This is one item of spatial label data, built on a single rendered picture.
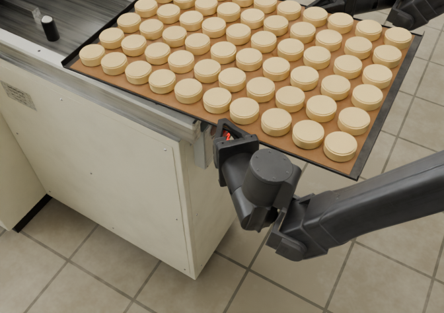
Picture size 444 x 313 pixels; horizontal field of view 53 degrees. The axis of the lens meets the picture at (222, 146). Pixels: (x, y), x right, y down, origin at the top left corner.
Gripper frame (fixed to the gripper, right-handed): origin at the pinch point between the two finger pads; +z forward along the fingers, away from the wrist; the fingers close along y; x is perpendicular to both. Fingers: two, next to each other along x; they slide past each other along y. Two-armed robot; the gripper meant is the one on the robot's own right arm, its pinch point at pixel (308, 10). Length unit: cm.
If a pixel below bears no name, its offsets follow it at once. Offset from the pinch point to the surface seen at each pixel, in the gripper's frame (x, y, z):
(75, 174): -15, -56, 65
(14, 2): -41, -10, 67
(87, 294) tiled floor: 6, -97, 74
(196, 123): 18.0, -7.9, 30.0
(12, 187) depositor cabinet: -28, -70, 90
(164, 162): 12.9, -24.1, 37.5
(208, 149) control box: 13.9, -22.0, 27.3
